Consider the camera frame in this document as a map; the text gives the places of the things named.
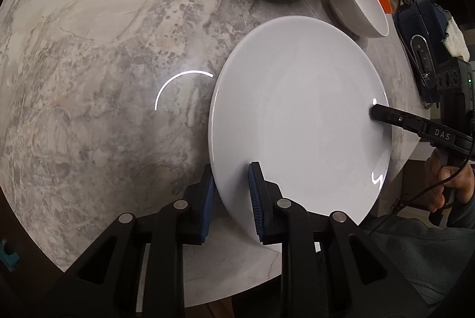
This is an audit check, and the teal plastic object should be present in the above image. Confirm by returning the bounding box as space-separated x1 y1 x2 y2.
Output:
0 238 20 271

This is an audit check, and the person's right hand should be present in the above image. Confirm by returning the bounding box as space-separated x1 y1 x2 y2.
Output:
425 154 475 214

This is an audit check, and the white plate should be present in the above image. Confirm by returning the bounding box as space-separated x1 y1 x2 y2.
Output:
208 16 392 227

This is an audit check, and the white crumpled cloth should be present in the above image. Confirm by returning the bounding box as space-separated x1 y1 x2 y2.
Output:
440 12 471 61

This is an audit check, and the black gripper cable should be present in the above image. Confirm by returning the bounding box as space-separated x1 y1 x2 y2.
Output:
362 155 475 234

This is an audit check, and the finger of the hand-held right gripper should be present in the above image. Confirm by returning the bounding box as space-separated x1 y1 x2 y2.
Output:
370 103 428 135

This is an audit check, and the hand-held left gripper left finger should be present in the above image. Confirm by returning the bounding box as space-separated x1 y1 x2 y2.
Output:
34 163 218 318

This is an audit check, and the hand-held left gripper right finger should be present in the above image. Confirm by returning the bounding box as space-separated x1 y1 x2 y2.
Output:
247 161 431 318

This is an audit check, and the person's grey fleece clothing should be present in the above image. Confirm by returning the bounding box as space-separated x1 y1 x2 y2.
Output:
356 216 470 307

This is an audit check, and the dark blue electronic device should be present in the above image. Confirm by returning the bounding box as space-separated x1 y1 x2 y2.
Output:
394 0 451 110

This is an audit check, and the white bowl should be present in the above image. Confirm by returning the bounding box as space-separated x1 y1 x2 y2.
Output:
328 0 390 39

